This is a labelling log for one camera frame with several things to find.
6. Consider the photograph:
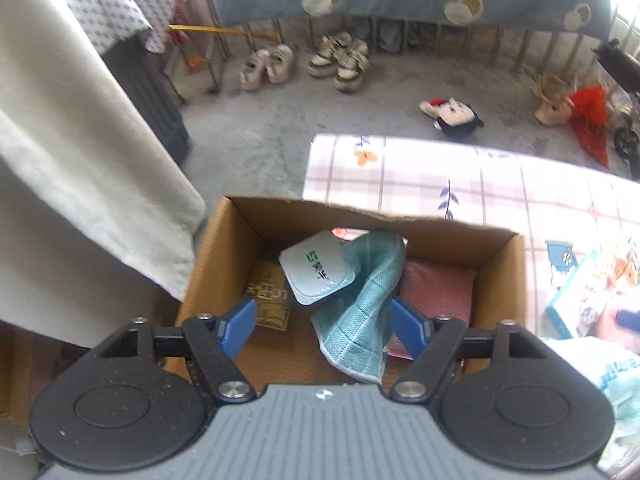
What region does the white curtain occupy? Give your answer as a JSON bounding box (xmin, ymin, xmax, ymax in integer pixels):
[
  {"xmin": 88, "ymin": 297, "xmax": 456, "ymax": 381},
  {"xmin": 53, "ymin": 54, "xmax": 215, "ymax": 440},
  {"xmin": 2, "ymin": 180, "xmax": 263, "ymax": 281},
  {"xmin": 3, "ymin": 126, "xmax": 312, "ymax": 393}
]
[{"xmin": 0, "ymin": 0, "xmax": 207, "ymax": 349}]

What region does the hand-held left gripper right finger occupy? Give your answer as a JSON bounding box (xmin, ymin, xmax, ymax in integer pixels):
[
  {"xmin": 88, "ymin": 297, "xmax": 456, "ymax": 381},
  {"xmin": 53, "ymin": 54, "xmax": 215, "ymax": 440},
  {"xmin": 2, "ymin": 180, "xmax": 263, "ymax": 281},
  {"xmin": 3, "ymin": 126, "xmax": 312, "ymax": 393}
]
[{"xmin": 389, "ymin": 297, "xmax": 551, "ymax": 403}]

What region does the white plastic bag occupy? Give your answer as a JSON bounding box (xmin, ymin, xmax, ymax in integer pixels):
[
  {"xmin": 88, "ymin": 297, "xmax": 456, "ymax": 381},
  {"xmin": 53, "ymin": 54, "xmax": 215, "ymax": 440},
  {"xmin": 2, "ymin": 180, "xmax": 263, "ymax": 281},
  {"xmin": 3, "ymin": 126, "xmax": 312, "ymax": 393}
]
[{"xmin": 537, "ymin": 335, "xmax": 640, "ymax": 463}]

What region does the yellow stick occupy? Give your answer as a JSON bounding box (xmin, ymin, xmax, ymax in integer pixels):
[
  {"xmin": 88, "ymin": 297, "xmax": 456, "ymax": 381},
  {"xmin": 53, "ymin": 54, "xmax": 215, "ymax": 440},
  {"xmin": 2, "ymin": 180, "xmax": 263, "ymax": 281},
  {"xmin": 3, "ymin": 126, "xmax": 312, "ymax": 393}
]
[{"xmin": 168, "ymin": 24, "xmax": 279, "ymax": 41}]

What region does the teal towel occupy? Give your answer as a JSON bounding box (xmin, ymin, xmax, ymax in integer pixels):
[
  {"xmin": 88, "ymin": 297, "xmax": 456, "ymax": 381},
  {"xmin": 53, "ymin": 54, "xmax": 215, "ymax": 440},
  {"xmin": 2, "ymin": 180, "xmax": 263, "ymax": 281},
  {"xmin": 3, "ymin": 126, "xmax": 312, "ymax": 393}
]
[{"xmin": 310, "ymin": 231, "xmax": 407, "ymax": 385}]

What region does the red plastic bag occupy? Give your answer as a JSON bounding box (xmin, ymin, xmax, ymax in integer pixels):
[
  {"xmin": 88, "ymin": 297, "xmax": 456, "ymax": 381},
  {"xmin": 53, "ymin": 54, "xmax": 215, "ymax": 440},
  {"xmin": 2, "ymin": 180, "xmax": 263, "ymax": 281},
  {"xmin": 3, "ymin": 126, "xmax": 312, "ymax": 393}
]
[{"xmin": 570, "ymin": 84, "xmax": 612, "ymax": 170}]

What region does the black-haired plush doll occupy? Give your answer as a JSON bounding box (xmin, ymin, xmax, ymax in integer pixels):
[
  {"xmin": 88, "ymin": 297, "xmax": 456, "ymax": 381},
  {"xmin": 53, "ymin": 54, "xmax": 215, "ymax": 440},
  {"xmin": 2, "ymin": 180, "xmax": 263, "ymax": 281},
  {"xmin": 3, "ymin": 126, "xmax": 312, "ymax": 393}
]
[{"xmin": 419, "ymin": 96, "xmax": 485, "ymax": 142}]

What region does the gold tissue packet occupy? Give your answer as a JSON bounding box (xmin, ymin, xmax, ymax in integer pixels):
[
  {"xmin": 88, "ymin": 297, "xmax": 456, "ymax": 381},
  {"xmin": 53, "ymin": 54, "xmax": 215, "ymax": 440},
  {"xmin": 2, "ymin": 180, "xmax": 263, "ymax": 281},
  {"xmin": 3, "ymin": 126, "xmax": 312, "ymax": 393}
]
[{"xmin": 246, "ymin": 260, "xmax": 295, "ymax": 332}]

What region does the pink cloth pad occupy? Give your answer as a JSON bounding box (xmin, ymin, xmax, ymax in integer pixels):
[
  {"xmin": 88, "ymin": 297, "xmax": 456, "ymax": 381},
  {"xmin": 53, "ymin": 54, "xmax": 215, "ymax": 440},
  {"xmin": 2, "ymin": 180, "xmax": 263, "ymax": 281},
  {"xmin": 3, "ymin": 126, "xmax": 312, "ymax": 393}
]
[{"xmin": 385, "ymin": 259, "xmax": 477, "ymax": 360}]

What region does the white plastic lidded container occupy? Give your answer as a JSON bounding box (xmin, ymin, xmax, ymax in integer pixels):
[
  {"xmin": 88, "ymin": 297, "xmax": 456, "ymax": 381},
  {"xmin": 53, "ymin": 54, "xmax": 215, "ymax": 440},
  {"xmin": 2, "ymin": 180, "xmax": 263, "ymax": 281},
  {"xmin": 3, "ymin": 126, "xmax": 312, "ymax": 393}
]
[{"xmin": 278, "ymin": 230, "xmax": 357, "ymax": 307}]

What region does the plaid tablecloth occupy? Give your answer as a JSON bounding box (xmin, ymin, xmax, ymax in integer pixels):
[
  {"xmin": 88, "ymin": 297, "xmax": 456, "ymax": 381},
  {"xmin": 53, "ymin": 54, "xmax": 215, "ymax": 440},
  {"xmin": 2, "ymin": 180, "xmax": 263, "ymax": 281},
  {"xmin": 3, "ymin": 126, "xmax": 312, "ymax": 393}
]
[{"xmin": 304, "ymin": 132, "xmax": 640, "ymax": 342}]

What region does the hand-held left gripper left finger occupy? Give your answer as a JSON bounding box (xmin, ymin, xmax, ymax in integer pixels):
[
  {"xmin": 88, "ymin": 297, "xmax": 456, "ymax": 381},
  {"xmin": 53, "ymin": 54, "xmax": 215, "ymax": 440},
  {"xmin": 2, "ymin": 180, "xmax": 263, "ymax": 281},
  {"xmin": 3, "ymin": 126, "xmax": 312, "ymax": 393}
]
[{"xmin": 92, "ymin": 297, "xmax": 258, "ymax": 403}]

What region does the wheelchair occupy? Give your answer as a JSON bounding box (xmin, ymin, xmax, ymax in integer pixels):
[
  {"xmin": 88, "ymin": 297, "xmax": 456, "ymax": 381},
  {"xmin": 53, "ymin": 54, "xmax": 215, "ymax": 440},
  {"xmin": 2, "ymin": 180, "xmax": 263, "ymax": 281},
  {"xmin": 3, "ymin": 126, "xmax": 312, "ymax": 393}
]
[{"xmin": 592, "ymin": 37, "xmax": 640, "ymax": 162}]

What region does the white shoe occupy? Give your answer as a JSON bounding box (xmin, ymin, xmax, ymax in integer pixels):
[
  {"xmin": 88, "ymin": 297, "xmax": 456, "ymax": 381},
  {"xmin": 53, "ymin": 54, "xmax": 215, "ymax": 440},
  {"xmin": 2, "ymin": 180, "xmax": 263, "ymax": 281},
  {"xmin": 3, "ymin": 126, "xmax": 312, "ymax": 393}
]
[
  {"xmin": 265, "ymin": 44, "xmax": 296, "ymax": 84},
  {"xmin": 239, "ymin": 49, "xmax": 272, "ymax": 92}
]

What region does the dark cabinet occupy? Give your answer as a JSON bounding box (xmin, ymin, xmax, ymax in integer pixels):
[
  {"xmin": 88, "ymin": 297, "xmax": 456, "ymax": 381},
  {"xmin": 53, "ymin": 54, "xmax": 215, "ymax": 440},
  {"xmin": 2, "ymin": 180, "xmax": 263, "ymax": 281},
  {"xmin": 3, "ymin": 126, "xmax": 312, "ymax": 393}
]
[{"xmin": 102, "ymin": 35, "xmax": 192, "ymax": 163}]

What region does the brown cardboard box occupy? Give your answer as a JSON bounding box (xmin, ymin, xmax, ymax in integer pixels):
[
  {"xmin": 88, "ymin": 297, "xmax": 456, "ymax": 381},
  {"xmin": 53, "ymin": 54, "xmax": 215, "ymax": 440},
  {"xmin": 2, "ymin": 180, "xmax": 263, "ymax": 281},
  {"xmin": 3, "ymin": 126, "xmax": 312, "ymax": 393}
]
[{"xmin": 162, "ymin": 195, "xmax": 529, "ymax": 392}]

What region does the brown white sneaker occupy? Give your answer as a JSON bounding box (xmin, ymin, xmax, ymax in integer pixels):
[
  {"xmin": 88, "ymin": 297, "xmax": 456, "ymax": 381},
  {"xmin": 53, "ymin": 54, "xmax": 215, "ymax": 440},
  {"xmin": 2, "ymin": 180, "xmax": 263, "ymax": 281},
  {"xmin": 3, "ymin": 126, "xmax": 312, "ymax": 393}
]
[
  {"xmin": 334, "ymin": 40, "xmax": 371, "ymax": 94},
  {"xmin": 307, "ymin": 32, "xmax": 354, "ymax": 79}
]

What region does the white star-patterned cloth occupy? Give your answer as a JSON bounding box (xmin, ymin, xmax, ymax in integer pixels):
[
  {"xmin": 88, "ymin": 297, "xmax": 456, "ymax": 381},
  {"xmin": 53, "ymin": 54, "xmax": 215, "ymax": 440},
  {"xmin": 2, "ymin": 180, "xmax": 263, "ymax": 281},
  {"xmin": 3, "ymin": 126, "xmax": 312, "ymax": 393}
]
[{"xmin": 62, "ymin": 0, "xmax": 179, "ymax": 56}]

